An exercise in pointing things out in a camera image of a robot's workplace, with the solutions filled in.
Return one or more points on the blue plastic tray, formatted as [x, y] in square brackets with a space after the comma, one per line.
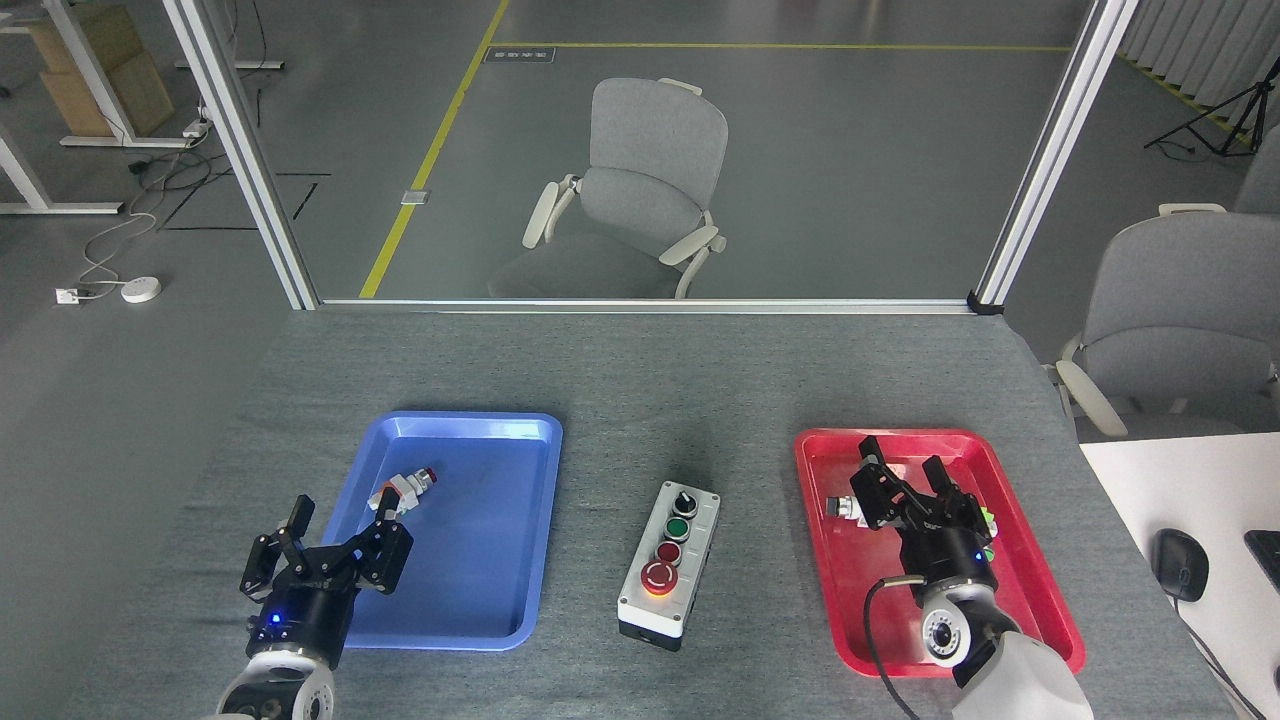
[470, 560]

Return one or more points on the white power strip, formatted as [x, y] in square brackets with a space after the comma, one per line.
[196, 128]

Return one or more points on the black keyboard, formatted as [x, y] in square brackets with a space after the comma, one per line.
[1266, 555]

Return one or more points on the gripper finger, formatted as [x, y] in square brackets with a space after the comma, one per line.
[262, 565]
[955, 510]
[880, 495]
[385, 555]

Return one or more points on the silver aluminium rail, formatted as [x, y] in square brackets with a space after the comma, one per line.
[650, 305]

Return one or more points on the white wall socket plug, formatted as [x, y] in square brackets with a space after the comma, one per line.
[67, 296]

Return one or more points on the white desk frame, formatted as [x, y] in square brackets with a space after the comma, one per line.
[90, 80]
[30, 185]

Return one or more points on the grey four-button control box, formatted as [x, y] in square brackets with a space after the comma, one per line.
[700, 540]

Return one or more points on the brown cardboard box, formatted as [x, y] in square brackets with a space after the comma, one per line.
[100, 35]
[140, 100]

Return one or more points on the green white push button switch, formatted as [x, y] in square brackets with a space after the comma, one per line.
[991, 518]
[840, 508]

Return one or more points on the white pleated curtain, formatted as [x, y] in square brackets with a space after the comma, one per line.
[1190, 40]

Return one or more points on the black tripod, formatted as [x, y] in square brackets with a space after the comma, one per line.
[1245, 110]

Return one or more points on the grey table cloth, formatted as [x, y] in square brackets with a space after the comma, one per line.
[680, 400]

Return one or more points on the black computer mouse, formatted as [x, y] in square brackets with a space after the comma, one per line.
[1180, 565]

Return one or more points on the silver aluminium post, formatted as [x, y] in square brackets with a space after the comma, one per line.
[1050, 160]
[245, 160]

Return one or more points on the white desk top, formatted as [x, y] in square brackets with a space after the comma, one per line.
[1200, 490]

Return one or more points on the red orange push button switch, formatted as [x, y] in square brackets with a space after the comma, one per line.
[410, 487]

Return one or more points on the red plastic tray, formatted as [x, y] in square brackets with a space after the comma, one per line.
[850, 600]

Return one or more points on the grey office chair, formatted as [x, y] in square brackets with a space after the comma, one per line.
[1262, 180]
[645, 180]
[1170, 310]

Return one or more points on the metal floor socket cover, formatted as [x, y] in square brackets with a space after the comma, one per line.
[416, 197]

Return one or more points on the white round floor device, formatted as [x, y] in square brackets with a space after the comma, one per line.
[141, 290]

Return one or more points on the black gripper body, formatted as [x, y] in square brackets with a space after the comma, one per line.
[305, 620]
[950, 560]

